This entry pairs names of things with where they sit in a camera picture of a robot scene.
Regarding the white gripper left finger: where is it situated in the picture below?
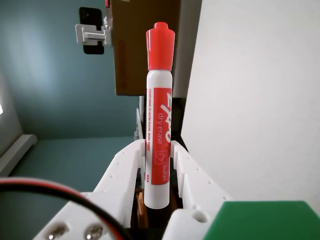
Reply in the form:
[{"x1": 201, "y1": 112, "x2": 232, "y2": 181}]
[{"x1": 32, "y1": 139, "x2": 146, "y2": 240}]

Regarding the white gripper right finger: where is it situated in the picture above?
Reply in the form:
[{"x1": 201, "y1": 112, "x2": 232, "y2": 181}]
[{"x1": 162, "y1": 140, "x2": 233, "y2": 240}]

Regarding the red Expo marker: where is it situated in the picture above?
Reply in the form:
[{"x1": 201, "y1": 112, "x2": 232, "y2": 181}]
[{"x1": 143, "y1": 21, "x2": 176, "y2": 210}]

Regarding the white baseboard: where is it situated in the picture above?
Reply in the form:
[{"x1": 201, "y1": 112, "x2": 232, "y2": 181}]
[{"x1": 0, "y1": 133, "x2": 39, "y2": 177}]

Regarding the brown box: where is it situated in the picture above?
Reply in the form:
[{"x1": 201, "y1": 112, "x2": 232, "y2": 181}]
[{"x1": 110, "y1": 0, "x2": 181, "y2": 96}]

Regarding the white phone holder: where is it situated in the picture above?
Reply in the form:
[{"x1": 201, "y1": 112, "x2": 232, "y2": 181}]
[{"x1": 74, "y1": 11, "x2": 114, "y2": 48}]

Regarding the black phone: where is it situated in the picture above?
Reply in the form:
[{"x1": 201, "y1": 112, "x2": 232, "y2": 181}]
[{"x1": 78, "y1": 6, "x2": 106, "y2": 55}]

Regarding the white table frame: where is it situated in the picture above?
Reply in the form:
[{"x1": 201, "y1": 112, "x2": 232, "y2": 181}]
[{"x1": 134, "y1": 95, "x2": 146, "y2": 141}]

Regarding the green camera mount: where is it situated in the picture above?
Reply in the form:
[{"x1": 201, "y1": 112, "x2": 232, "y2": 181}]
[{"x1": 201, "y1": 200, "x2": 320, "y2": 240}]

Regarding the red and black wire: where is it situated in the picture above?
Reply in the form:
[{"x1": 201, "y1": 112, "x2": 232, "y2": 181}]
[{"x1": 0, "y1": 176, "x2": 133, "y2": 240}]

